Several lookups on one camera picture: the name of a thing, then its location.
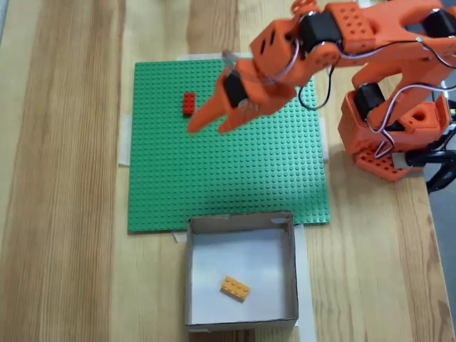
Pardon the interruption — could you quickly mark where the open cardboard box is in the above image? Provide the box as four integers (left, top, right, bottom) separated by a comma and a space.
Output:
184, 209, 300, 331

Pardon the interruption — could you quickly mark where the red lego block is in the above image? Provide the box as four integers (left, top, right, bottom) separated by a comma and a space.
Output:
182, 91, 197, 118

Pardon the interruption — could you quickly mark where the black table clamp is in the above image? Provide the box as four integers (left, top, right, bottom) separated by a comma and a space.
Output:
390, 140, 456, 195

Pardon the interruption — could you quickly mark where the yellow lego block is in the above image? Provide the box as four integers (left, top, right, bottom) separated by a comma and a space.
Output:
219, 274, 252, 304

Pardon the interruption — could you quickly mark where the green lego baseplate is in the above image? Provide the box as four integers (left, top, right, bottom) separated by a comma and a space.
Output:
127, 55, 332, 235

